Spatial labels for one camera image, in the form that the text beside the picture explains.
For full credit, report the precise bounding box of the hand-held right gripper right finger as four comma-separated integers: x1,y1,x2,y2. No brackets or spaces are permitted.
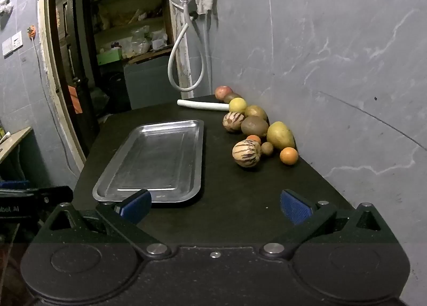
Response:
259,189,400,260

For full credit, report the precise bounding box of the metal tray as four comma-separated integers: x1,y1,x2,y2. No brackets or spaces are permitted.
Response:
92,119,205,205

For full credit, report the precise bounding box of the wooden board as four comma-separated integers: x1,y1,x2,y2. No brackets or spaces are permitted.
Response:
0,126,33,164

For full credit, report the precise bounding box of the white tube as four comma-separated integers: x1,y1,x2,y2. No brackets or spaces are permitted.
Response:
177,99,230,112

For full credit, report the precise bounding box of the cluttered storage shelf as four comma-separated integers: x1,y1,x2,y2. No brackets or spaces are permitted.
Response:
87,0,169,60

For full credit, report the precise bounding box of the oval golden kiwi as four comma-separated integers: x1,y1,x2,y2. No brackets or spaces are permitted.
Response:
244,105,268,121

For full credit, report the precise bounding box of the black cable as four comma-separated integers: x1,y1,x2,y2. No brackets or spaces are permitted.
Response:
31,38,72,173

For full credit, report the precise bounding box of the white wall switch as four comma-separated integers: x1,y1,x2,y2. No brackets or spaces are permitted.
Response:
2,33,24,57

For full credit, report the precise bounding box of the dark striped pepino melon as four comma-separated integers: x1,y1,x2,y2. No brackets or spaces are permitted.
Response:
223,112,245,134

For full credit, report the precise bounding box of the green box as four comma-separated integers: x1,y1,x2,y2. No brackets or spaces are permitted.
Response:
96,49,122,66

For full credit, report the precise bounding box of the yellow green mango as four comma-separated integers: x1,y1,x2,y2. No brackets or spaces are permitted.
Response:
266,121,296,150

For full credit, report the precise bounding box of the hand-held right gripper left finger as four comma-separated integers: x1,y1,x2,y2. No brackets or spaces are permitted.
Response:
33,189,169,260

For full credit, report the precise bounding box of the white hose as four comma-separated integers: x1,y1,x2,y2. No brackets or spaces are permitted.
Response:
167,14,205,92

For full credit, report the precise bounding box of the red round fruit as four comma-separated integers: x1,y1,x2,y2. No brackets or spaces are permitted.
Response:
214,86,233,101

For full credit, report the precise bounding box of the large brown kiwi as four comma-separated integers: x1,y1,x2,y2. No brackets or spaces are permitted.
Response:
241,116,269,137

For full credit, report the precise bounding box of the pale striped pepino melon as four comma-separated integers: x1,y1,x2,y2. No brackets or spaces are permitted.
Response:
232,139,262,168

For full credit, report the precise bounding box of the yellow lemon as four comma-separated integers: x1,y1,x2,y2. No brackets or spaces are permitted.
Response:
229,98,248,113

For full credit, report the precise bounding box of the orange handle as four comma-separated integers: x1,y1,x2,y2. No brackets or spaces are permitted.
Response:
68,85,83,115

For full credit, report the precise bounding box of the wooden door frame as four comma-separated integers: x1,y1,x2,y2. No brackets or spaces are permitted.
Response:
36,0,88,163

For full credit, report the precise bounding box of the orange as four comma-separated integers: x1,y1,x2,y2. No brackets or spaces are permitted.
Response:
279,147,299,166

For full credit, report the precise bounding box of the grey hose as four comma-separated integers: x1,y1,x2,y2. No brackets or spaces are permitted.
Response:
182,0,214,93

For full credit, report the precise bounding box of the grey cabinet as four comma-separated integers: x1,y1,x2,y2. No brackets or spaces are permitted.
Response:
123,56,182,110

